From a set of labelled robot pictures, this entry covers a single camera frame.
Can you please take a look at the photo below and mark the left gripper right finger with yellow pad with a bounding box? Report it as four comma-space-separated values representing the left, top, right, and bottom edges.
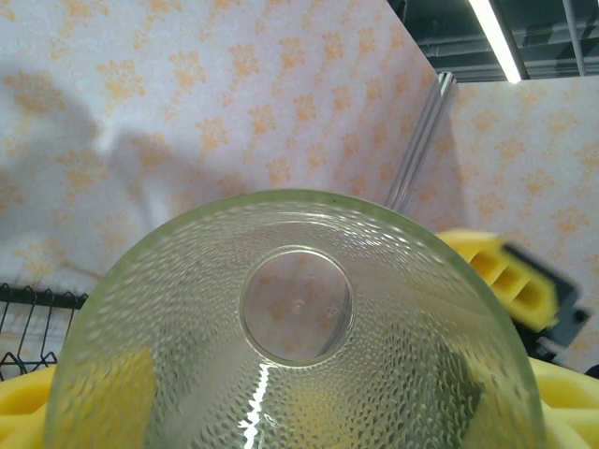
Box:
528, 359, 599, 449

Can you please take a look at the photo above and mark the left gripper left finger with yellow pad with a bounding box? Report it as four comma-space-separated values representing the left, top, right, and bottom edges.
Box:
0, 367, 62, 449

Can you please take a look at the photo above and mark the green plastic cup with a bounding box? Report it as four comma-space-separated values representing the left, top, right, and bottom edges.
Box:
43, 188, 548, 449

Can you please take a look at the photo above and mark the ceiling strip light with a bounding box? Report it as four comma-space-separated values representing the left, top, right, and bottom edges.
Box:
467, 0, 523, 85

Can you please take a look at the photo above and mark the black wire dish rack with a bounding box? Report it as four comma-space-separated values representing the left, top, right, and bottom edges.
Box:
0, 282, 90, 383

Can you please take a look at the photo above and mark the aluminium frame post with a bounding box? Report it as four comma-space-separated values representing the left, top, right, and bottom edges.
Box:
384, 70, 459, 210

